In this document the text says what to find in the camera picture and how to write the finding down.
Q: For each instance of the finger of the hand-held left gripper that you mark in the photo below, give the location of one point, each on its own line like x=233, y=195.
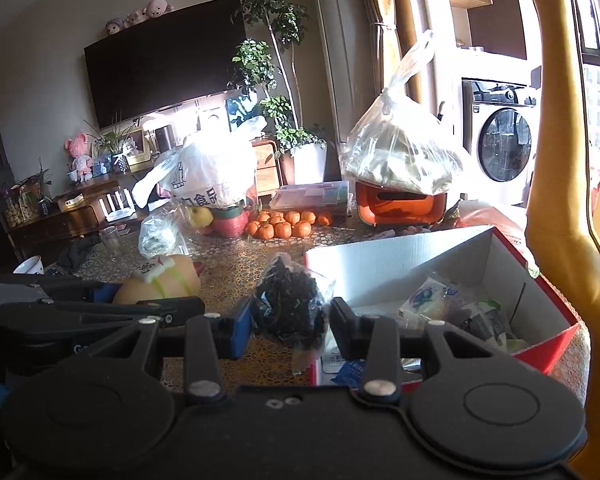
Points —
x=55, y=327
x=105, y=292

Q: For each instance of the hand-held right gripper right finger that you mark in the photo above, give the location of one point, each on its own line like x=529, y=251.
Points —
x=344, y=330

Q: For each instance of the white small appliance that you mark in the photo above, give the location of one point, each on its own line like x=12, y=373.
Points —
x=211, y=117

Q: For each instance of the black television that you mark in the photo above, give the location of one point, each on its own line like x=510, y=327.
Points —
x=165, y=60

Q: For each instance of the large white printed bag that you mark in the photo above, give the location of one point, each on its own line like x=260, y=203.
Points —
x=210, y=165

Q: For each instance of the gold photo frame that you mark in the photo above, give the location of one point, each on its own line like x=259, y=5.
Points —
x=137, y=142

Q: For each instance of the light pink plush toy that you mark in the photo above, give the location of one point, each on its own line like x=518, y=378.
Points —
x=136, y=17

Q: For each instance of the green apple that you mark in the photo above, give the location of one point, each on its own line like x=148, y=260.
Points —
x=200, y=216

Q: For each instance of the pink plush doll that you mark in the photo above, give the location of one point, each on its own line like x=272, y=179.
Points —
x=79, y=155

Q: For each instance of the yellow curtain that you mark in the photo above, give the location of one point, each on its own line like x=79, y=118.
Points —
x=380, y=10

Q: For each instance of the white router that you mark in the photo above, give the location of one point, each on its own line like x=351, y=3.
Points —
x=117, y=207

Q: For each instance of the white washing machine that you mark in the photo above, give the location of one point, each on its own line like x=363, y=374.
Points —
x=505, y=145

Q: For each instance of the grey green plastic packet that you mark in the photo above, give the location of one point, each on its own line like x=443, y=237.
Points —
x=485, y=325

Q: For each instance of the grey plush toy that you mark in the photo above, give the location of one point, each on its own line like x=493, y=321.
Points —
x=115, y=25

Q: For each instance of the clear plastic storage box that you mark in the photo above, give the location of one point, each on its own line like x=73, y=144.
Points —
x=310, y=195

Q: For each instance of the wooden television cabinet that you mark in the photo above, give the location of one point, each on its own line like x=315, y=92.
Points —
x=75, y=217

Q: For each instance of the white bun packet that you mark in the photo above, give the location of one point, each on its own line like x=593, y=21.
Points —
x=427, y=300

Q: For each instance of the potted green tree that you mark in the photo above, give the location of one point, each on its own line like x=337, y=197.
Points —
x=275, y=35

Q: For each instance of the yellow giraffe toy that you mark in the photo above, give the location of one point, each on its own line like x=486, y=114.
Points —
x=555, y=160

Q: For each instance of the white mushroom print bowl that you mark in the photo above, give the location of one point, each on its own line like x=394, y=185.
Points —
x=29, y=265

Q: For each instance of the clear glass cup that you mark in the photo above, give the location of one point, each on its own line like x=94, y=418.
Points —
x=110, y=242

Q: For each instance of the pink plush bear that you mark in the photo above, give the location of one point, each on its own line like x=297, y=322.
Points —
x=159, y=7

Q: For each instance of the crumpled clear plastic bag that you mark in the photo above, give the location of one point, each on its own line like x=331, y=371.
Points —
x=160, y=232

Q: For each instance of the red apple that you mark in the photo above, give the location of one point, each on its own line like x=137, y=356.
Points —
x=230, y=225

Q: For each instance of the red cardboard box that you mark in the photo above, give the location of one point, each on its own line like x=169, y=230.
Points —
x=380, y=260

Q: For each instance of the wooden bedside cabinet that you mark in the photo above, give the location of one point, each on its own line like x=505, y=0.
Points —
x=266, y=170

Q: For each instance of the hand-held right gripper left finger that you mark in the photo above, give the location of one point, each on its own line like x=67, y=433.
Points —
x=242, y=327

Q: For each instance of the gold lace patterned desktop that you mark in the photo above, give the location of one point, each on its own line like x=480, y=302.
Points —
x=230, y=265

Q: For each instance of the white standing air conditioner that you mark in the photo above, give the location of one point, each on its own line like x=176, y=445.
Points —
x=340, y=50

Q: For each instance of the grey cylindrical appliance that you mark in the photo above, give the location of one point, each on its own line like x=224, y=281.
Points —
x=165, y=139

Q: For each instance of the small potted plant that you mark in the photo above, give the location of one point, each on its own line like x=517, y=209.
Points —
x=45, y=195

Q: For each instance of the small white yellow box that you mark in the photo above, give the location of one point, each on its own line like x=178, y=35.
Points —
x=75, y=203

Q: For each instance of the blue snack packet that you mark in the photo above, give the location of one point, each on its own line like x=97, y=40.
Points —
x=352, y=372

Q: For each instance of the glass snack jar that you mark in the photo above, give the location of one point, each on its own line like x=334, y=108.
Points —
x=12, y=210

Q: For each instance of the black cloth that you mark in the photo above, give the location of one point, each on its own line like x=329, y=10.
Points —
x=80, y=257

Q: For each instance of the yellow pig figurine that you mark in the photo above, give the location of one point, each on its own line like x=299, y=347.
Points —
x=175, y=285

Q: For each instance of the potted grass plant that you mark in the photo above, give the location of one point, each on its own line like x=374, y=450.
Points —
x=111, y=142

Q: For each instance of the black snack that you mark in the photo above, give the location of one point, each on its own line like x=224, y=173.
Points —
x=292, y=300

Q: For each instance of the pile of tangerines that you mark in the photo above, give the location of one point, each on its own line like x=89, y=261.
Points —
x=285, y=225

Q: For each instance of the orange green tissue box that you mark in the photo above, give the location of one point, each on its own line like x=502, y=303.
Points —
x=400, y=207

